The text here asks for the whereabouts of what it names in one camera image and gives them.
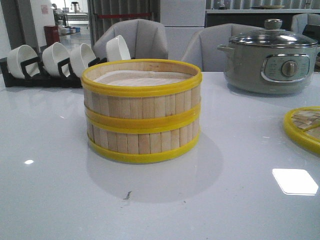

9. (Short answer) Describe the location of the bamboo steamer tray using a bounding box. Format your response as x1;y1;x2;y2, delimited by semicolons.
81;59;202;133
86;118;201;164

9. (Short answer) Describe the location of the woven bamboo steamer lid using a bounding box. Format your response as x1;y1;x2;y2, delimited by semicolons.
283;106;320;155

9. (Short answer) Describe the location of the white paper liner left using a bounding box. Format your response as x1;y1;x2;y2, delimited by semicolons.
94;70;193;87

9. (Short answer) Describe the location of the grey chair left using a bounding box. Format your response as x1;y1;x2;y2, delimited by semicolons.
92;19;168;59

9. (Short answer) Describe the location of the grey chair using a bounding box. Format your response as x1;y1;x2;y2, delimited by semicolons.
181;23;260;72
92;19;168;59
290;13;320;34

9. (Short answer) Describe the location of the white bowl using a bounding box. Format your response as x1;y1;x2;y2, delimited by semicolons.
7;44;38;79
42;42;70;77
105;35;131;62
70;43;96;78

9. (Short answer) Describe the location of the grey chair middle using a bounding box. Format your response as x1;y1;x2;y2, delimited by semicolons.
181;23;260;72

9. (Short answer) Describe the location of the white cabinet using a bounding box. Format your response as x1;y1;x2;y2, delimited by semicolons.
159;0;206;60

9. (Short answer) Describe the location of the grey electric cooking pot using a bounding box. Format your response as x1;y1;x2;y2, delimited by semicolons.
217;43;320;95

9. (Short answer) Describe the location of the black bowl rack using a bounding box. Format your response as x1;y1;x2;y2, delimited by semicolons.
0;57;108;89

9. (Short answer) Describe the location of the red bin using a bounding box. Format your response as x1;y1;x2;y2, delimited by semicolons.
43;25;60;47

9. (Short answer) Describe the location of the glass pot lid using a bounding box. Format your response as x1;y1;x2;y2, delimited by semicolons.
229;18;318;48

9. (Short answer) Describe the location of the white bowl far left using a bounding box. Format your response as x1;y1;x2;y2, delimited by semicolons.
7;44;38;79

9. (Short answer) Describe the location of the grey chair far right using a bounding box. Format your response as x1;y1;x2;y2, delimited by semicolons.
290;13;320;34

